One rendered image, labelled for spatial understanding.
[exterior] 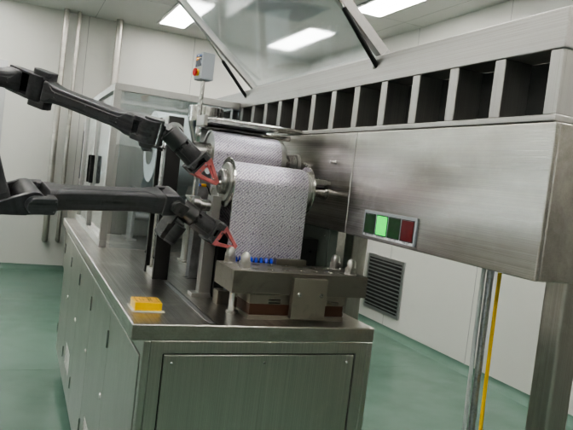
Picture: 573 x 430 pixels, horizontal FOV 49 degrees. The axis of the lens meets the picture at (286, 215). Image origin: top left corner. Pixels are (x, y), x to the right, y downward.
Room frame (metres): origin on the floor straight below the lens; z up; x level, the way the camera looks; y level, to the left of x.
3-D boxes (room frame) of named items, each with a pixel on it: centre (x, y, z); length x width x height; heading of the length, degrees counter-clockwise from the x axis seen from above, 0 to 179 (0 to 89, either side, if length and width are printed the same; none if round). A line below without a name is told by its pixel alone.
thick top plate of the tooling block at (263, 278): (1.76, -0.03, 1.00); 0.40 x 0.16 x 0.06; 113
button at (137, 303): (1.62, 0.34, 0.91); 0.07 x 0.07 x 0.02; 23
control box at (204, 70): (2.37, 0.38, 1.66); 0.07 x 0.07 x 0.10; 31
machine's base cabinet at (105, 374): (2.74, 0.51, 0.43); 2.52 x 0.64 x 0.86; 23
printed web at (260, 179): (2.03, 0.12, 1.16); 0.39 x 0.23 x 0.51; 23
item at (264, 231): (1.85, 0.05, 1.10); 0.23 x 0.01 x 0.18; 113
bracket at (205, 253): (1.87, 0.24, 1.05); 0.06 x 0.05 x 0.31; 113
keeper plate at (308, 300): (1.68, -0.09, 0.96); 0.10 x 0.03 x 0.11; 113
